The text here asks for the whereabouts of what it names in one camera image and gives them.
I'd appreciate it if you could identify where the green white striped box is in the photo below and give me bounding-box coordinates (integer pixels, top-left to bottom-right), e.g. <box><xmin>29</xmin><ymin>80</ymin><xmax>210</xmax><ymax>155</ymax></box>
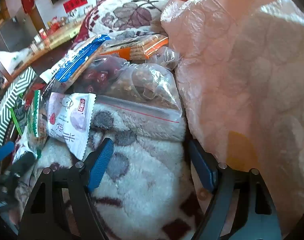
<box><xmin>0</xmin><ymin>66</ymin><xmax>37</xmax><ymax>152</ymax></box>

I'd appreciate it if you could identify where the red wall banner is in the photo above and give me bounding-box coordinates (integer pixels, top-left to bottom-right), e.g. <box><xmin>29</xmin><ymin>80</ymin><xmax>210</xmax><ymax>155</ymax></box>
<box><xmin>63</xmin><ymin>0</ymin><xmax>88</xmax><ymax>13</ymax></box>

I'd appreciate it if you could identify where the green white snack packet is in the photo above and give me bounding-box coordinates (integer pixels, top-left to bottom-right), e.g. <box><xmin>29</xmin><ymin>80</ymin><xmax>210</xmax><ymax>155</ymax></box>
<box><xmin>27</xmin><ymin>89</ymin><xmax>48</xmax><ymax>146</ymax></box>

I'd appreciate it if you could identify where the blue white snack packet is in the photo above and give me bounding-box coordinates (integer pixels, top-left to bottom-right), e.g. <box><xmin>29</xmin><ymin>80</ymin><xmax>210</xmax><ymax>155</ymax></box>
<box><xmin>39</xmin><ymin>34</ymin><xmax>112</xmax><ymax>90</ymax></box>

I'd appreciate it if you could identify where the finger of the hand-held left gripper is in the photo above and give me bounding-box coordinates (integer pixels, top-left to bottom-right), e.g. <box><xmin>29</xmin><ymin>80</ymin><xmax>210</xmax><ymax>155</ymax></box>
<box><xmin>0</xmin><ymin>141</ymin><xmax>16</xmax><ymax>162</ymax></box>
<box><xmin>5</xmin><ymin>152</ymin><xmax>36</xmax><ymax>180</ymax></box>

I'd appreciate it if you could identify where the bright green dark snack packet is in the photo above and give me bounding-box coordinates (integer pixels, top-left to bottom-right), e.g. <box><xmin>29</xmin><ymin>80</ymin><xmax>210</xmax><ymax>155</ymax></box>
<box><xmin>10</xmin><ymin>102</ymin><xmax>27</xmax><ymax>136</ymax></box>

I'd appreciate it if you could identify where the orange cracker packet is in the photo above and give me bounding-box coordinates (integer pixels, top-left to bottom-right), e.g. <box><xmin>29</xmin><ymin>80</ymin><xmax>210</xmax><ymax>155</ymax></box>
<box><xmin>99</xmin><ymin>34</ymin><xmax>170</xmax><ymax>61</ymax></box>

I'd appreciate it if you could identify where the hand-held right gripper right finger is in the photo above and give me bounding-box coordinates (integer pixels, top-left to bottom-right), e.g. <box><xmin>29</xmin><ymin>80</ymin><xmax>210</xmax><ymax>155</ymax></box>
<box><xmin>188</xmin><ymin>139</ymin><xmax>283</xmax><ymax>240</ymax></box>

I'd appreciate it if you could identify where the red plush toy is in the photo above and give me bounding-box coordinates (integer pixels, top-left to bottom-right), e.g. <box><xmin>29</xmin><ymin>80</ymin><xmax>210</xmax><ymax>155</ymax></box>
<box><xmin>48</xmin><ymin>16</ymin><xmax>67</xmax><ymax>31</ymax></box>

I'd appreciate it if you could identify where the white snack packet red print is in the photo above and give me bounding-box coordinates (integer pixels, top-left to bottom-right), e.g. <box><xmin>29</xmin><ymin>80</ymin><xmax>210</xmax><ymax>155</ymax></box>
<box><xmin>45</xmin><ymin>92</ymin><xmax>96</xmax><ymax>161</ymax></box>

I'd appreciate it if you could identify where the pink quilt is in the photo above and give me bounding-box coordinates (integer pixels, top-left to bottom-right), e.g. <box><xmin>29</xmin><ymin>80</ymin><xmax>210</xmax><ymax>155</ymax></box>
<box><xmin>161</xmin><ymin>0</ymin><xmax>304</xmax><ymax>230</ymax></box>

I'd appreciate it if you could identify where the clear zip bag of nuts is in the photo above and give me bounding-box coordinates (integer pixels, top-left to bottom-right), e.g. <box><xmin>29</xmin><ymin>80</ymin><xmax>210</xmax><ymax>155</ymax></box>
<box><xmin>92</xmin><ymin>62</ymin><xmax>184</xmax><ymax>125</ymax></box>

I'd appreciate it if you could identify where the clear bag of red dates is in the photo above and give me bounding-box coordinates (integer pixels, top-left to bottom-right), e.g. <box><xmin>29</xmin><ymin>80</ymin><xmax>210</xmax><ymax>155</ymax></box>
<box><xmin>74</xmin><ymin>56</ymin><xmax>127</xmax><ymax>96</ymax></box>

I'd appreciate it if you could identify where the wooden cabinet yellow top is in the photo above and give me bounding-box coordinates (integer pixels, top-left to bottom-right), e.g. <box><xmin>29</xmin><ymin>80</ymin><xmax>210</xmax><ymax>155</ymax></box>
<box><xmin>0</xmin><ymin>17</ymin><xmax>85</xmax><ymax>82</ymax></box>

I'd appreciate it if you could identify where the floral fleece blanket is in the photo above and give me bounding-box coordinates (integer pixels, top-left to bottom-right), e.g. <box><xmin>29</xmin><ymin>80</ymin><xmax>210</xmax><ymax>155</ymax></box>
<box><xmin>14</xmin><ymin>0</ymin><xmax>210</xmax><ymax>240</ymax></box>

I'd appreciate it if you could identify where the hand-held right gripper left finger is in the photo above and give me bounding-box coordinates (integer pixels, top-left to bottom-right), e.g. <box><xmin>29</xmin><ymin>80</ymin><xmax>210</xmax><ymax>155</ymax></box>
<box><xmin>18</xmin><ymin>138</ymin><xmax>115</xmax><ymax>240</ymax></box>

